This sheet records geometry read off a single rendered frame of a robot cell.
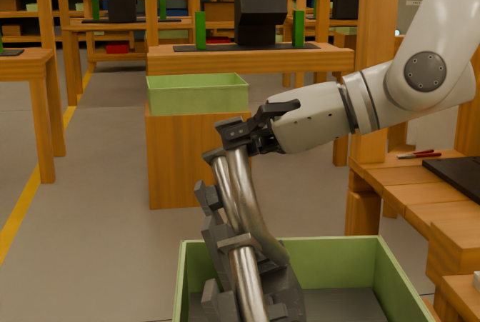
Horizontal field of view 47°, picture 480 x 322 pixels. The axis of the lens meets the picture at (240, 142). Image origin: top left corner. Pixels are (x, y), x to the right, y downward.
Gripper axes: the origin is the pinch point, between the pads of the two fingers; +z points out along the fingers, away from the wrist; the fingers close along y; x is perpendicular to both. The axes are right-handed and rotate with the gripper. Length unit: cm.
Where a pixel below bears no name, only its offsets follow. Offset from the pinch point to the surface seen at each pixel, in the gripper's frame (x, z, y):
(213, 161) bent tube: -7.0, 8.2, -16.2
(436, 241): 3, -29, -71
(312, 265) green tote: 6.7, -0.5, -47.9
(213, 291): 21.4, 5.3, 7.8
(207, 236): 10.9, 7.9, -3.1
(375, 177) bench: -27, -21, -95
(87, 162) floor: -186, 175, -286
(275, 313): 20.8, 3.2, -14.5
